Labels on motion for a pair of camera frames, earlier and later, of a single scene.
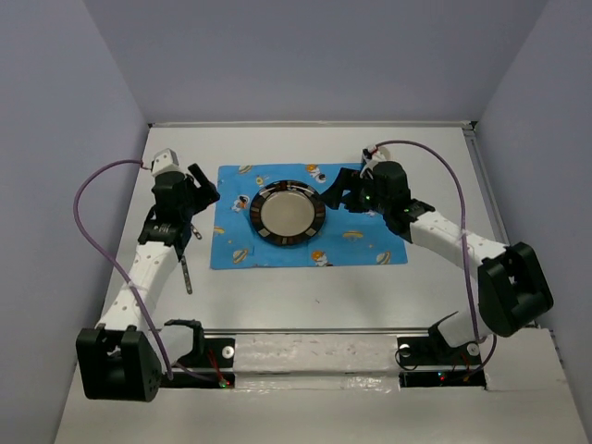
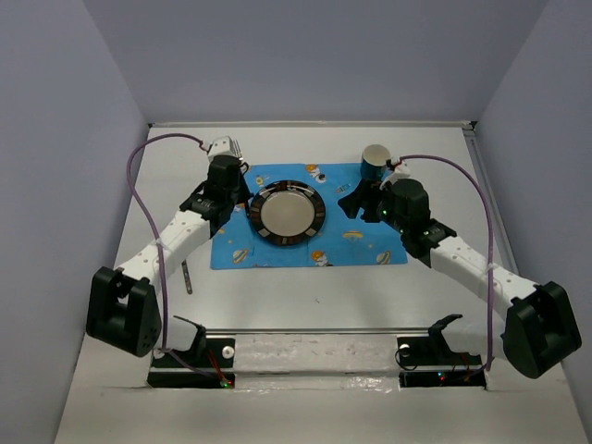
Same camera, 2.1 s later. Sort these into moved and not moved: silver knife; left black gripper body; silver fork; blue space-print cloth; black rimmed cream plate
Moved: left black gripper body; silver fork
Not moved: silver knife; blue space-print cloth; black rimmed cream plate
